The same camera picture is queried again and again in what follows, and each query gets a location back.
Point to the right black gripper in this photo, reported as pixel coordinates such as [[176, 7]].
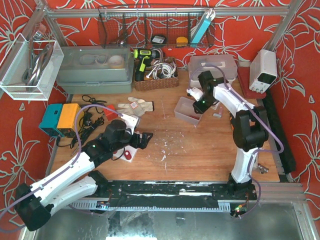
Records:
[[198, 107]]

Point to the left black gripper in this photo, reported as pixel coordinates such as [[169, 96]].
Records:
[[139, 140]]

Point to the red spring front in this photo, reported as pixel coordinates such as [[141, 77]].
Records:
[[127, 155]]

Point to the beige work glove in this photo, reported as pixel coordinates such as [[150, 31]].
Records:
[[135, 107]]

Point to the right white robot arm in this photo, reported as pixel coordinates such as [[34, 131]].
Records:
[[249, 127]]

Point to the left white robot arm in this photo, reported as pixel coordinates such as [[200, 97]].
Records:
[[78, 178]]

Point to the translucent plastic spring box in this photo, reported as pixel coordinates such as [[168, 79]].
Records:
[[184, 108]]

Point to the red cube adapter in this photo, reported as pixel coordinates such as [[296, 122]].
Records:
[[110, 113]]

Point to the white plastic storage case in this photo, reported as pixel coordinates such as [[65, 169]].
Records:
[[200, 63]]

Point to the red mat under supply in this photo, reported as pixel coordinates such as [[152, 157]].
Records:
[[244, 79]]

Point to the woven wicker basket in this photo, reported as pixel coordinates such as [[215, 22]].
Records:
[[161, 83]]

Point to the yellow tape measure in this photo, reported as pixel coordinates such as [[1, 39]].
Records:
[[181, 42]]

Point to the white bench power supply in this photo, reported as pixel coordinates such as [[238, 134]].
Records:
[[263, 71]]

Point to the teal and yellow device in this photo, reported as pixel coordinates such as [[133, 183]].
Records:
[[62, 120]]

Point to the blue white power strip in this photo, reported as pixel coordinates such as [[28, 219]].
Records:
[[197, 32]]

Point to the grey green plastic toolbox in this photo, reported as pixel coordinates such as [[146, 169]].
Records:
[[96, 70]]

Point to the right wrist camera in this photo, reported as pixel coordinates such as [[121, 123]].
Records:
[[194, 92]]

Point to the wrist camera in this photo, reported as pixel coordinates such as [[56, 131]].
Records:
[[194, 92], [131, 122]]

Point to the metal T bracket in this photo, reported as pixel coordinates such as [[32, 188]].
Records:
[[219, 113]]

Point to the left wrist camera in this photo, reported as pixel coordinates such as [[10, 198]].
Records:
[[131, 122]]

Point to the white peg base plate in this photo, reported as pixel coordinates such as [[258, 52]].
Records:
[[120, 154]]

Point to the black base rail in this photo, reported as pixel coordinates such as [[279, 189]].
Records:
[[121, 195]]

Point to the yellow green cordless drill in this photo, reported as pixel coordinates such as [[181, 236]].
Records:
[[144, 57]]

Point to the aluminium frame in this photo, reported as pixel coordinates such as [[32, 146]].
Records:
[[242, 27]]

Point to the clear acrylic wall bin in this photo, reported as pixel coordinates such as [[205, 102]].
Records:
[[29, 69]]

